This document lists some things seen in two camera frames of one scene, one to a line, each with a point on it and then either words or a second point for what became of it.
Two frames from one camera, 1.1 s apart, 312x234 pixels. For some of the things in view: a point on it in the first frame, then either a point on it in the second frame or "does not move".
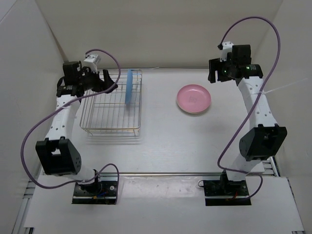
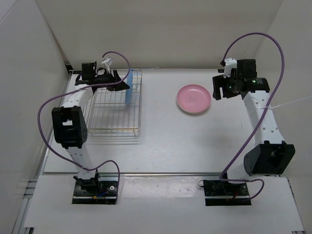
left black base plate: x=101 y=192 does not move
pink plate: x=193 y=98 does not move
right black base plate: x=221 y=192 does not move
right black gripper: x=216 y=65 to x=220 y=81
